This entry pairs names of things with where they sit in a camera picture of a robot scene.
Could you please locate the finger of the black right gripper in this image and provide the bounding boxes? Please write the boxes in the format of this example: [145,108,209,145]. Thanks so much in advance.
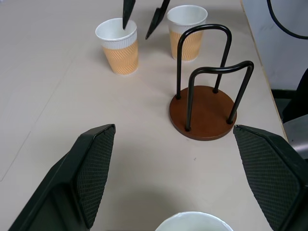
[122,0,137,31]
[145,0,171,40]

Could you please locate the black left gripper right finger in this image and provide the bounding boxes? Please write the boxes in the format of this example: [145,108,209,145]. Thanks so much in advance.
[233,124,308,231]

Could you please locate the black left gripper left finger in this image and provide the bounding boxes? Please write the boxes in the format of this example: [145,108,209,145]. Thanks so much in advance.
[8,124,116,231]

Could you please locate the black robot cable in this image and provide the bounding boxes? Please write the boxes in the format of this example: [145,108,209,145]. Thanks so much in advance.
[266,0,308,39]

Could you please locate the orange white ribbed paper cup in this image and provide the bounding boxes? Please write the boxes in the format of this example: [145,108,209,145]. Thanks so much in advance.
[166,5,208,63]
[95,17,140,77]

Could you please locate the black robot body part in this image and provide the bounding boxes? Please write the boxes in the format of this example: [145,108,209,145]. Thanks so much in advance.
[281,68,308,124]

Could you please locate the white cup rim near camera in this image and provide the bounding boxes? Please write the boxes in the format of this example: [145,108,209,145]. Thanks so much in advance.
[154,211,234,231]

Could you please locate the black wire wooden cup holder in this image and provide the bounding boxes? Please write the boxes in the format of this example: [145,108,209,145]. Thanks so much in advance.
[168,23,255,141]

